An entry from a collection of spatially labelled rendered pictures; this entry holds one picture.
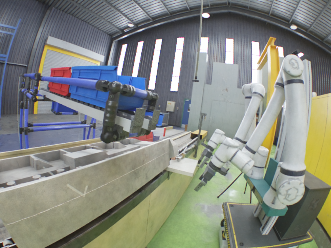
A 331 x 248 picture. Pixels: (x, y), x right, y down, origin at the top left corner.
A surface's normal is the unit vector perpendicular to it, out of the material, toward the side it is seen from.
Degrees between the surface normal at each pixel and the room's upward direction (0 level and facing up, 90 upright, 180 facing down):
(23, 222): 80
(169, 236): 0
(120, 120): 90
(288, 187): 94
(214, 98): 90
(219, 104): 90
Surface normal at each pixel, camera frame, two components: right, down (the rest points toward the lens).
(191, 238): 0.14, -0.98
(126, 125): -0.40, 0.04
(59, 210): 0.91, 0.00
